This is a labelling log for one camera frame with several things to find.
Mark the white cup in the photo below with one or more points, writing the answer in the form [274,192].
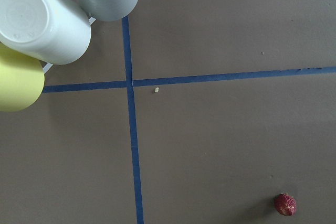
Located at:
[42,22]

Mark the red strawberry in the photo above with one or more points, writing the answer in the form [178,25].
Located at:
[285,204]

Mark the yellow cup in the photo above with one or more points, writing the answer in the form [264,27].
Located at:
[22,80]

